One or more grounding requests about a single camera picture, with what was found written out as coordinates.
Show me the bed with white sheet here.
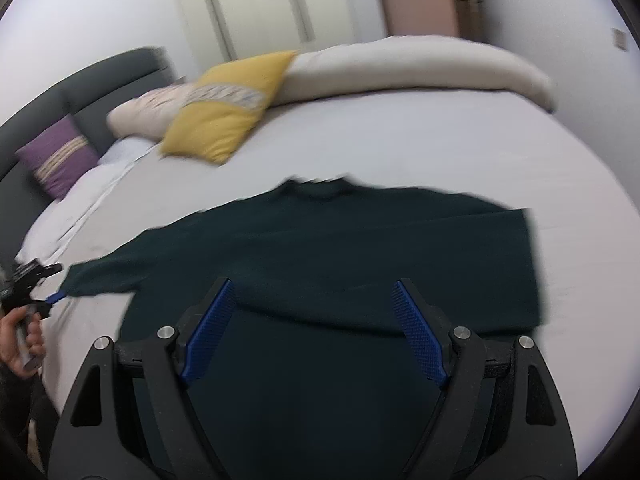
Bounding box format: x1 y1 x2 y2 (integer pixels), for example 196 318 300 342
15 87 632 480

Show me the dark green knit sweater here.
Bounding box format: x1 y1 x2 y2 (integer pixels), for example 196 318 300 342
64 175 546 480

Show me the yellow pillow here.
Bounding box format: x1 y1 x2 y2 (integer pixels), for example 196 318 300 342
160 51 299 165

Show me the purple striped pillow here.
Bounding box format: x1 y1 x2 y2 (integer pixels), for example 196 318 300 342
15 115 101 201

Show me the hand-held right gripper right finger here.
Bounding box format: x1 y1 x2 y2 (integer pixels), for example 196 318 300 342
392 277 581 480

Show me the beige patterned pillow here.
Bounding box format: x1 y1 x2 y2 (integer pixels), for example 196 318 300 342
106 82 201 141

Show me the cream rolled duvet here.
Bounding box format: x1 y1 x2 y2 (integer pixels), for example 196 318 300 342
270 35 557 113

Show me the white pillow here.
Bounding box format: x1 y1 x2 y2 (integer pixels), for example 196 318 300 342
97 137 161 167

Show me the long wardrobe handle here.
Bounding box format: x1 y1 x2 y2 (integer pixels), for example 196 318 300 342
200 0 237 61
277 0 316 43

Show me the white wardrobe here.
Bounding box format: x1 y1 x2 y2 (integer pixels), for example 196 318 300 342
165 0 391 63

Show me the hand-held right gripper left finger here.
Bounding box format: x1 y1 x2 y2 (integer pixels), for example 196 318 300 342
47 277 236 480

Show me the grey upholstered headboard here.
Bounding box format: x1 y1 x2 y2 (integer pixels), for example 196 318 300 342
0 47 173 201

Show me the person's left hand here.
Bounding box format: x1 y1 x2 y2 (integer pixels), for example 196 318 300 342
0 306 47 378

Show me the person's left forearm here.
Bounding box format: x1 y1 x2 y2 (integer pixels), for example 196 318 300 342
0 360 61 480

